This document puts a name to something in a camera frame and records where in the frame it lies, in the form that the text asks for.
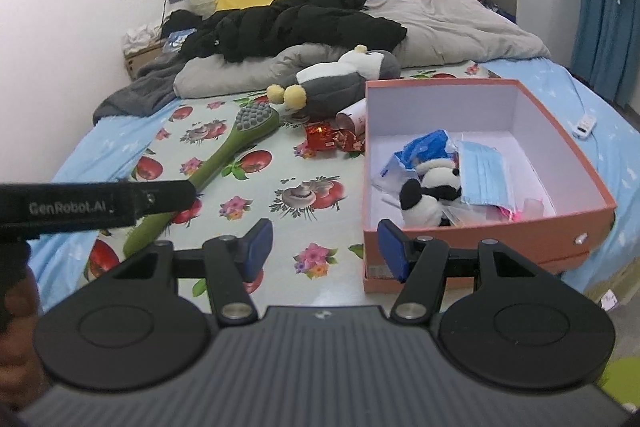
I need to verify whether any small white remote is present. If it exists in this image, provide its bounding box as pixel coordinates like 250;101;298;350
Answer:
572;116;598;140

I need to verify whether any beige duvet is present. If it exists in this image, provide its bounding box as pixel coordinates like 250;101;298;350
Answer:
172;0;551;98

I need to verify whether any black white panda plush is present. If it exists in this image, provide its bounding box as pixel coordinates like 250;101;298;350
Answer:
398;159;463;228

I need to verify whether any cardboard box bedside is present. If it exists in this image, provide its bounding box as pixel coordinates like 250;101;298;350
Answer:
124;42;166;80

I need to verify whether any grey white penguin plush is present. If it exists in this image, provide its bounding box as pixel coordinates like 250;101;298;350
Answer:
266;44;402;118

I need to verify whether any black puffer jacket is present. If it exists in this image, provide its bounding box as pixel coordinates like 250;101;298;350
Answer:
177;0;407;62

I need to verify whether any orange cardboard box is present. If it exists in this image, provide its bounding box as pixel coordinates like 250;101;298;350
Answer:
362;78;618;294

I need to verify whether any white paper scrap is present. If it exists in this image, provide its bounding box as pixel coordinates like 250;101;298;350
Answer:
597;289;621;313

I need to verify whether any blue face mask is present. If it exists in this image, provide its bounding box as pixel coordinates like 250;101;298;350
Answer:
457;141;517;210

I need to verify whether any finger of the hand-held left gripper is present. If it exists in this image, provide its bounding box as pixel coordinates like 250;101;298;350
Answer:
132;179;197;221

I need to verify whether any person's left hand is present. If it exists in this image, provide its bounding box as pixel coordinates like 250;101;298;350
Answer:
0;264;48;405

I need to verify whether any blue tissue packet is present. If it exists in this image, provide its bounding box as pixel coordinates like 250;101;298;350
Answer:
377;129;458;188

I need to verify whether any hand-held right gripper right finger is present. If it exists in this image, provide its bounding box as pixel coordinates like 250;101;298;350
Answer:
377;219;558;324

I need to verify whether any lime green object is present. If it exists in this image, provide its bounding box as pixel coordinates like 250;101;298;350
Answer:
597;354;640;410

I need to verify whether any small pink wrapper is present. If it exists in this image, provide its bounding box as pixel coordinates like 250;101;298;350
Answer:
495;202;528;222

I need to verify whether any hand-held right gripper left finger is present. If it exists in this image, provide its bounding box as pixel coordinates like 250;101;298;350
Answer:
95;218;275;323

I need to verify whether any blue patterned bag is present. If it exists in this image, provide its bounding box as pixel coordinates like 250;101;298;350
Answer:
162;31;193;50

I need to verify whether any black cloth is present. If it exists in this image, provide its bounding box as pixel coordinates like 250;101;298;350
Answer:
162;9;206;32

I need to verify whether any dark grey blanket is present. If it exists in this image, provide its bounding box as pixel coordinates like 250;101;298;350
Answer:
92;52;188;125

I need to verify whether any blue curtain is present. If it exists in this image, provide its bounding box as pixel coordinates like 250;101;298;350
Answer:
570;0;640;108

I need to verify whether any green massage brush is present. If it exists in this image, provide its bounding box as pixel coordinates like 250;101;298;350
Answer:
122;101;281;258

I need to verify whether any clear plastic packet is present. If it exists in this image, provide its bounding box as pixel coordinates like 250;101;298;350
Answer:
442;202;468;227

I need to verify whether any white crumpled cloth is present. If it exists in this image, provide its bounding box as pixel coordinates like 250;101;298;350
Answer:
122;23;161;52

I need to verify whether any fruit print bed sheet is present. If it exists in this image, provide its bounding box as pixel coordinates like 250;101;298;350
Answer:
87;64;501;308

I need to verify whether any white cylindrical can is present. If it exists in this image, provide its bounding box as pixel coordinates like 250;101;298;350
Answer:
335;98;368;130

